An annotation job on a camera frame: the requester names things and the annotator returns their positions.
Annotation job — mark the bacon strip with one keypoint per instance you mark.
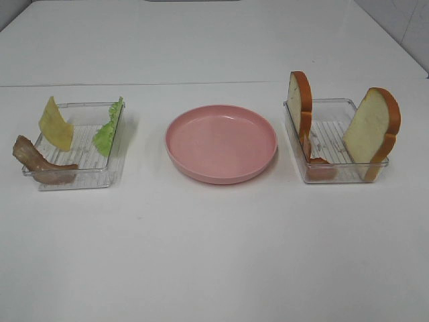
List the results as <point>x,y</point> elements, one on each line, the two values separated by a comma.
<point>317,169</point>
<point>37,161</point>

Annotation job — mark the bread slice with brown crust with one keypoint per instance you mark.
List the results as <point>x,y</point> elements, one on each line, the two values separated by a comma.
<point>300,107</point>

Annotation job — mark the green lettuce leaf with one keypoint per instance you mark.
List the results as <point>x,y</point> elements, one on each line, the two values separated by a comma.
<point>103,139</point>

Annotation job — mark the pink round plate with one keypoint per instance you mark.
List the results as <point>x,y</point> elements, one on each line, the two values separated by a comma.
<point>221,144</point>

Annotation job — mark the right clear plastic tray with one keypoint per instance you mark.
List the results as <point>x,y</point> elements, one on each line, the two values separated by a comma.
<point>330,119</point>

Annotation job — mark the clear plastic tray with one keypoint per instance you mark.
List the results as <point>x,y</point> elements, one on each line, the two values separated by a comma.
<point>94,169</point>
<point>330,119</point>

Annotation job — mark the left clear plastic tray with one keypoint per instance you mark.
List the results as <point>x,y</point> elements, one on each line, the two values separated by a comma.
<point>94,169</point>

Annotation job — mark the yellow cheese slice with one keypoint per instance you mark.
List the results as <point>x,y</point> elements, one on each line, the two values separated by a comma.
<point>54,128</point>

